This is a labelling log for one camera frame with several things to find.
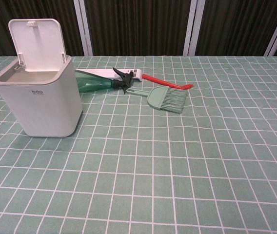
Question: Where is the white desktop trash bin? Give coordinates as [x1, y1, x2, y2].
[0, 55, 83, 137]

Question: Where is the green checkered tablecloth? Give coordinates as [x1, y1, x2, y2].
[0, 55, 277, 234]

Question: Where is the white squeegee with red handle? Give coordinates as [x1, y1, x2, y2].
[76, 68, 195, 90]

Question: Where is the white trash bin lid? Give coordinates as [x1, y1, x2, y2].
[8, 18, 67, 73]

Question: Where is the dark striped curtain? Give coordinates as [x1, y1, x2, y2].
[0, 0, 277, 57]

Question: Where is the green spray bottle black trigger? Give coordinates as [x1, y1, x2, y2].
[74, 67, 136, 95]

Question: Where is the small green hand brush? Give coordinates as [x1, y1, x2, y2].
[124, 87, 187, 114]

